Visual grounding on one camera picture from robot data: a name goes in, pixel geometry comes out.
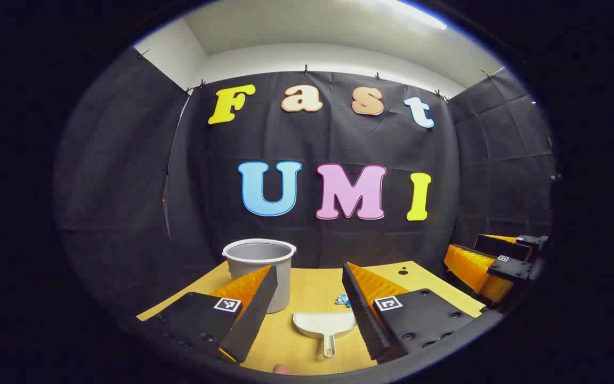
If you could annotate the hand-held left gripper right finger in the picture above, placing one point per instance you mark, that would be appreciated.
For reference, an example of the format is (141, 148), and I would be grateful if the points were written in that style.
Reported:
(363, 314)

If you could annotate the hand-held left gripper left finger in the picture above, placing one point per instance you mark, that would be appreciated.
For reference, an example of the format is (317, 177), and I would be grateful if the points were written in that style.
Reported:
(253, 314)

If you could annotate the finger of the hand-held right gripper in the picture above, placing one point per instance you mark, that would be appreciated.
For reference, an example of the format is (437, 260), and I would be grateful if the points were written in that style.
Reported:
(504, 248)
(509, 269)

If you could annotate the light blue paper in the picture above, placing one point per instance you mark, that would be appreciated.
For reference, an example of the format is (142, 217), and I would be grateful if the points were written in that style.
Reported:
(340, 298)

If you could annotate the white dustpan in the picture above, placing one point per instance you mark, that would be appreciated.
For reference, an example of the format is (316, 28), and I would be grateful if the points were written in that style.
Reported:
(323, 323)

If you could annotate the grey garbage bin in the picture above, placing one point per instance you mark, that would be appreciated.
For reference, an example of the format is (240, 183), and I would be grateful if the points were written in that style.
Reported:
(264, 261)

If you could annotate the wooden desktop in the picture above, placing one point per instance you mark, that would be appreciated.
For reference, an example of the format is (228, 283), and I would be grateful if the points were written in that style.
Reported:
(309, 288)

